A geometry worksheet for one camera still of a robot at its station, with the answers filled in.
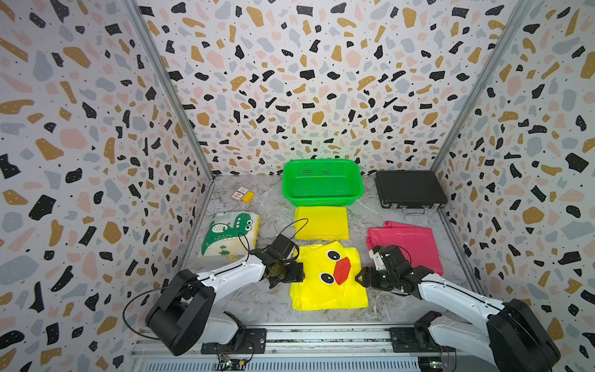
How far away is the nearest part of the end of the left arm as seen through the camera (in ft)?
2.14

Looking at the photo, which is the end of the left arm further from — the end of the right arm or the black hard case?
the black hard case

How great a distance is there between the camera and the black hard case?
1.08 metres

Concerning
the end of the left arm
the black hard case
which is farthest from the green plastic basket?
the end of the left arm

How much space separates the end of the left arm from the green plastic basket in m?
0.38

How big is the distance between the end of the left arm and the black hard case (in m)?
0.54

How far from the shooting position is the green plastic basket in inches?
44.6

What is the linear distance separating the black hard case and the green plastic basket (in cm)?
13
